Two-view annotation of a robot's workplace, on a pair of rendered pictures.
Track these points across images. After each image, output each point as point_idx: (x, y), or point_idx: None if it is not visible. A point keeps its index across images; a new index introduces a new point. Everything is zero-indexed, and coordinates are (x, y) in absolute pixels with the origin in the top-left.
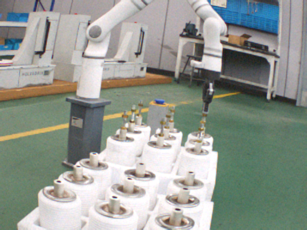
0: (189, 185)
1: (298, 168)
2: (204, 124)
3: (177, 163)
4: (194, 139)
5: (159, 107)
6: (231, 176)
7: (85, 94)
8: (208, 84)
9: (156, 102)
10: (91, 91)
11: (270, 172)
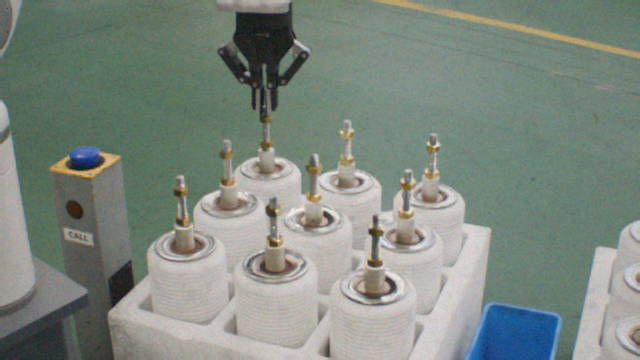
0: None
1: (148, 119)
2: (272, 141)
3: (362, 253)
4: (325, 183)
5: (111, 170)
6: (154, 224)
7: (24, 284)
8: (291, 40)
9: (89, 164)
10: (30, 258)
11: (153, 163)
